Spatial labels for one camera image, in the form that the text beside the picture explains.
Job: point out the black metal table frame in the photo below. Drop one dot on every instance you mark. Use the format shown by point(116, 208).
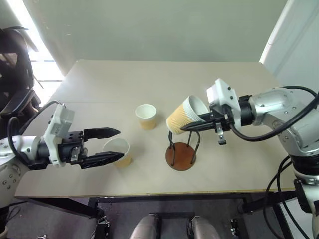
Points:
point(169, 198)

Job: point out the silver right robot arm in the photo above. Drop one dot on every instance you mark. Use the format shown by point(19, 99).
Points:
point(281, 109)

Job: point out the grey rounded shape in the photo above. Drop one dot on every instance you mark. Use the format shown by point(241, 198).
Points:
point(205, 227)
point(144, 227)

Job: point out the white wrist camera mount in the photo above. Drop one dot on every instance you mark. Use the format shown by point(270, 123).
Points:
point(58, 124)
point(221, 94)

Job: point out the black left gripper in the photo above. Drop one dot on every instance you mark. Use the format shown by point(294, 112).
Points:
point(72, 145)

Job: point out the ribbed tan paper cup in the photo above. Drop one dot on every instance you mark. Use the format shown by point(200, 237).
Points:
point(180, 117)
point(146, 119)
point(124, 160)

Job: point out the white partition panel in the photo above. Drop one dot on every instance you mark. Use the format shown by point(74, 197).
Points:
point(294, 37)

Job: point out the black office chair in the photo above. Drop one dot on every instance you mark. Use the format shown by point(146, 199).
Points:
point(17, 74)

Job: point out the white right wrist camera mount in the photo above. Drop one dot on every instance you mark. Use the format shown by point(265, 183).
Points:
point(221, 94)

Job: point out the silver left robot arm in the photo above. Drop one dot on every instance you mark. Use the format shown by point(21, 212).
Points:
point(15, 149)

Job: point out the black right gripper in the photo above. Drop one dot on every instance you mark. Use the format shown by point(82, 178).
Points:
point(221, 119)

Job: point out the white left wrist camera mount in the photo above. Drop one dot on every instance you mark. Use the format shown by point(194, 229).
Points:
point(58, 124)

